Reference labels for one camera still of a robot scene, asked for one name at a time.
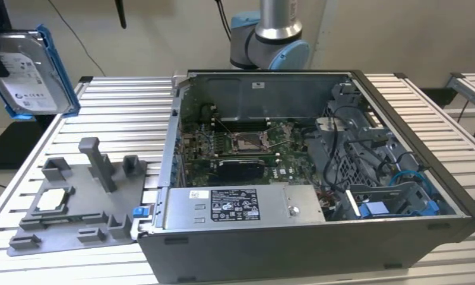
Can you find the blue disk connector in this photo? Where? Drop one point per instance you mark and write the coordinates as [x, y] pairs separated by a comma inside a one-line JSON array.
[[375, 210]]

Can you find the silver power supply unit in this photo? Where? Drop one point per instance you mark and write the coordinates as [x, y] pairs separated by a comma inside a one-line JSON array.
[[182, 207]]

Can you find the black antenna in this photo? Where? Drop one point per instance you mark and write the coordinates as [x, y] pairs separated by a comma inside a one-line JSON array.
[[121, 15]]

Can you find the black box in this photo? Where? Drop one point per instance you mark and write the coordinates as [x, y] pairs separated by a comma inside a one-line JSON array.
[[437, 95]]

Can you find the green motherboard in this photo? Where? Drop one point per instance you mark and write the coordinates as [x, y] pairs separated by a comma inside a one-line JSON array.
[[289, 166]]

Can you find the hard disk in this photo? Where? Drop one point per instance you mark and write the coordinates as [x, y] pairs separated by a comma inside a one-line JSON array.
[[27, 80]]

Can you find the blue latch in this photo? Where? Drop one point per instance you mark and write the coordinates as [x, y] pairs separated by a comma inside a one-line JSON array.
[[140, 212]]

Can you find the silver CPU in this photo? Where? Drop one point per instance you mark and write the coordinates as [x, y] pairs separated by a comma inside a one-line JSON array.
[[54, 200]]

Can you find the black graphics card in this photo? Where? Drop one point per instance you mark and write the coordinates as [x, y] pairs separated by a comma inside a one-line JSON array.
[[240, 170]]

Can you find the black monitor stand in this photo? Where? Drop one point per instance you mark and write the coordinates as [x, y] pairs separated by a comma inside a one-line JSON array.
[[9, 148]]

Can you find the black table corner cap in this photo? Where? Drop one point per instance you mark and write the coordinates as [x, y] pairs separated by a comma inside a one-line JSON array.
[[86, 79], [400, 75]]

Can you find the grey parts rack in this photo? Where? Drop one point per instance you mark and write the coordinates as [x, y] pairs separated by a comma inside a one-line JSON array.
[[87, 190]]

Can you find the grey disk bay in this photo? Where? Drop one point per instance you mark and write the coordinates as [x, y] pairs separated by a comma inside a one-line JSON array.
[[396, 188]]

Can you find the CPU socket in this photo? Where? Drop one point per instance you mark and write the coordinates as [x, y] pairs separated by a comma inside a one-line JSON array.
[[248, 144]]

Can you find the grey perforated drive cage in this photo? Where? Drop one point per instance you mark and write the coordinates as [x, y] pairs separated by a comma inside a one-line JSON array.
[[353, 166]]

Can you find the open black PC case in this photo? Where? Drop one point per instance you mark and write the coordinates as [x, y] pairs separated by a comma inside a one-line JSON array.
[[281, 255]]

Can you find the white label sticker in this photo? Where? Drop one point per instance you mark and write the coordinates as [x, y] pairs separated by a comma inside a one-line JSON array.
[[258, 85]]

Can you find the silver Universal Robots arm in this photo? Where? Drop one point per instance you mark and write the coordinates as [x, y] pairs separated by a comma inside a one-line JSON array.
[[280, 17]]

